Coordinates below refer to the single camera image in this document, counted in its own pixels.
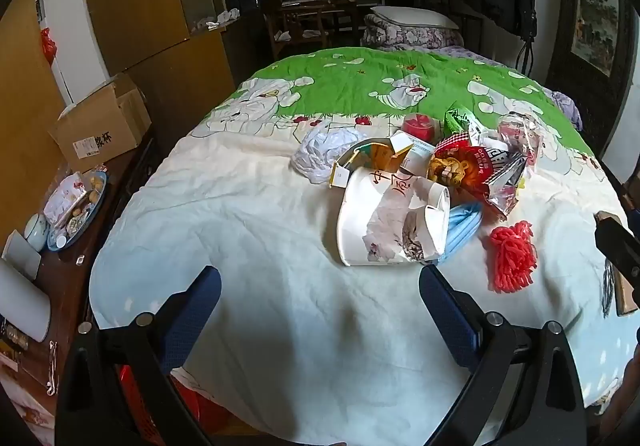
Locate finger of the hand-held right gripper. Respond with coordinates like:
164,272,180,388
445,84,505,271
594,213,640,294

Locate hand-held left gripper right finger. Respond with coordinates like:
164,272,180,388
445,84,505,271
419,265,588,446

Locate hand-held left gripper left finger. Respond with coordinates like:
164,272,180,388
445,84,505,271
55,265,223,446

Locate red foam net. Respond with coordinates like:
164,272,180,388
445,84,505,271
489,221,538,293

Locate blue face mask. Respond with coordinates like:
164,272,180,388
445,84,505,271
440,203,485,262

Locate silver foil wrapper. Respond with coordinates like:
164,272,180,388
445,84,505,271
482,151,528,219

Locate white paper bucket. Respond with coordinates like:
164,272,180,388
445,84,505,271
336,166,451,267

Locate red snack bag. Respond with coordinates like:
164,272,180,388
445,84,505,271
429,131,511,199

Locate clear plastic wrapper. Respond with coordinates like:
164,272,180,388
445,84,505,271
497,112,543,162

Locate yellow and white carton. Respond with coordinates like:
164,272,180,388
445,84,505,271
330,137,401,189

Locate red cup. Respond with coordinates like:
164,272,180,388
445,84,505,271
402,113,436,142

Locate green snack packet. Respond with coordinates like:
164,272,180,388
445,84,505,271
442,102,481,137

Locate white plastic bag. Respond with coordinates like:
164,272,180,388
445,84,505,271
291,126,368,184

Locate printed green and white quilt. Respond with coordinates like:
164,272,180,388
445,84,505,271
89,48,638,444

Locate dark wooden dresser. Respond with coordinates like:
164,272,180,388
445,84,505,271
0,136,166,427

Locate blue oval tray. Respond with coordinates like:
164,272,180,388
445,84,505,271
44,169,108,252

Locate metal hair clip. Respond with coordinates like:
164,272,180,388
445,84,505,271
46,340,60,397

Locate round brown snacks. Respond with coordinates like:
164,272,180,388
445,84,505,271
70,175,107,227

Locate white and pink snack packet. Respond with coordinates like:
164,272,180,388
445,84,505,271
44,172,93,227

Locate white thermos jug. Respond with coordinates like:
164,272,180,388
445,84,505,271
0,257,52,343

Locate small white lidded bowl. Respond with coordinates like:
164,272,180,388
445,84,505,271
24,213,49,252

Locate brown cardboard box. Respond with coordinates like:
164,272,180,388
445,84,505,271
48,73,152,173

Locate black coat stand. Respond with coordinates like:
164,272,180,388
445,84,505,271
522,0,540,74

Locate folded floral quilt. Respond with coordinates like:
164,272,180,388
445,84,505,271
361,14,463,50

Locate white cloth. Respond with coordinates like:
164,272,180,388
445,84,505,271
192,9,241,32

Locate red hanging ornament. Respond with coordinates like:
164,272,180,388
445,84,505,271
40,28,57,64

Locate white pillow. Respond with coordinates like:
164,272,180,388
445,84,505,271
372,5,461,30

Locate dark wooden chair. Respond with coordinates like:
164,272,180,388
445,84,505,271
262,0,361,60

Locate framed wall painting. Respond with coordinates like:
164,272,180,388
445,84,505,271
570,0,621,77

